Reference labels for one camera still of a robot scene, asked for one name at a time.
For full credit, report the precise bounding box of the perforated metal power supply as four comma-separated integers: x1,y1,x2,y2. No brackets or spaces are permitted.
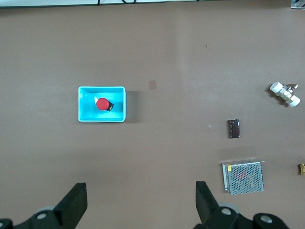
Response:
221,160,265,196

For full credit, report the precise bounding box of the dark cylindrical capacitor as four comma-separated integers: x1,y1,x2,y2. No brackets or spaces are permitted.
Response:
227,119,241,139

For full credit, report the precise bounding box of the red push button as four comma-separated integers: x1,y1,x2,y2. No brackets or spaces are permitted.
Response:
95,97,115,113

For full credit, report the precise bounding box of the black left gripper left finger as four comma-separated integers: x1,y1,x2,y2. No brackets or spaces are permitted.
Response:
0,182,88,229

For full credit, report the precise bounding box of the cyan plastic box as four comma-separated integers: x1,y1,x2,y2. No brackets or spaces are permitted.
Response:
78,86,127,123

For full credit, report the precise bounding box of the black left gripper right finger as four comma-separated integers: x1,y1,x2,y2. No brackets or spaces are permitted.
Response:
194,181,290,229

